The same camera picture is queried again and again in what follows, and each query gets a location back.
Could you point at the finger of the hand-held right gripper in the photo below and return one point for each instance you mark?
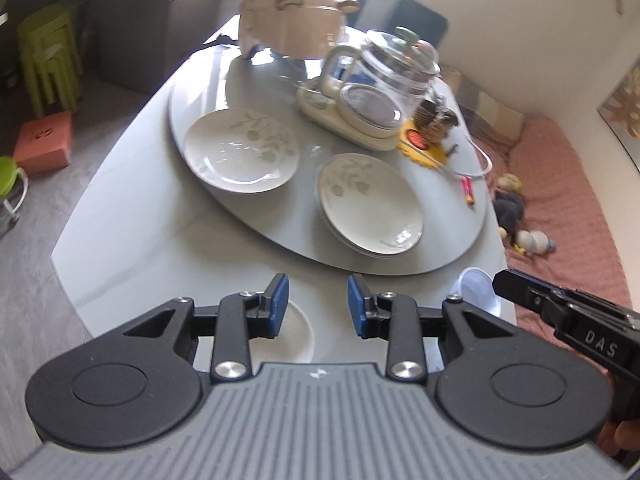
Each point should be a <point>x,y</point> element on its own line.
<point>525,296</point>

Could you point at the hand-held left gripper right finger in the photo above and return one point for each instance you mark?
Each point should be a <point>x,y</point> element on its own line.
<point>356,306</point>

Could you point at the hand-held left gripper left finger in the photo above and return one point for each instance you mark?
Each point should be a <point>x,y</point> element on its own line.
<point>280,306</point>

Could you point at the small white bowl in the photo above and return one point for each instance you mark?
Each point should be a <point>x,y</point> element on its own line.
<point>298,336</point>

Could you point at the white leaf-patterned plate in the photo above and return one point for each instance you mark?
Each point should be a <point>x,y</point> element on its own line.
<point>372,255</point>
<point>235,160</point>
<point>370,210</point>

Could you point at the large white plastic bowl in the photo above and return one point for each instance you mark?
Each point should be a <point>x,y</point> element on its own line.
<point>472,287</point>

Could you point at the person's right hand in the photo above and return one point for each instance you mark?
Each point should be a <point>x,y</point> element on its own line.
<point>621,437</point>

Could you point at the white plush toy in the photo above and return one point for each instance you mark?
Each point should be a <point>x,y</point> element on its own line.
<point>532,243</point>

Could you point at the dark penguin plush toy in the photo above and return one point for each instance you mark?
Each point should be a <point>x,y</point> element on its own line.
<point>510,212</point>

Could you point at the grey glass turntable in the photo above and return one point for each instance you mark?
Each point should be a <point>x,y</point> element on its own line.
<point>300,222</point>

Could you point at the yellowish plush toy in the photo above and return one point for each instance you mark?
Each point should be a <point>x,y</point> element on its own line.
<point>507,183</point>

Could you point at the red lighter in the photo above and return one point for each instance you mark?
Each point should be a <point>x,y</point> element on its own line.
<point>468,191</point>

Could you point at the black clip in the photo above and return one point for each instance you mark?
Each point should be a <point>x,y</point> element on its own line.
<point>452,149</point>

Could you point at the yellow mat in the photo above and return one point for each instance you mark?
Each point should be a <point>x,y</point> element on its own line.
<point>431,158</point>

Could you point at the stack of cream dishes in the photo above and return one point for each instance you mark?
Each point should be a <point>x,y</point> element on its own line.
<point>365,138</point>

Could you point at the brown ornament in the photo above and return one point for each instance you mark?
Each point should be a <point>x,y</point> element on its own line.
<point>435,117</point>

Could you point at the glass kettle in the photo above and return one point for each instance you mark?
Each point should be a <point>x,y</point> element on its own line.
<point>390,75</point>

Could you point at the beige bear food cover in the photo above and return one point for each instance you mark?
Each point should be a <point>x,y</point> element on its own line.
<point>285,20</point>

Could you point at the orange box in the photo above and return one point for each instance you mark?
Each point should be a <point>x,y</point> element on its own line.
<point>42,142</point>

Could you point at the black chair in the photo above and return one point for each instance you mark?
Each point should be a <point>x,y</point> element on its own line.
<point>420,22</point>

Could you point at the green wheeled stool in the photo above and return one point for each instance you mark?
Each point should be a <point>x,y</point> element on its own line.
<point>7,180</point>

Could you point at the grey cabinet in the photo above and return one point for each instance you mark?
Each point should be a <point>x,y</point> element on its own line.
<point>150,20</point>

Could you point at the stack of green stools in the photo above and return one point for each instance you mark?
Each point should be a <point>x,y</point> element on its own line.
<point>47,55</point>

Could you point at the wall picture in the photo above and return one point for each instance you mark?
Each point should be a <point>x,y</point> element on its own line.
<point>625,110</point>

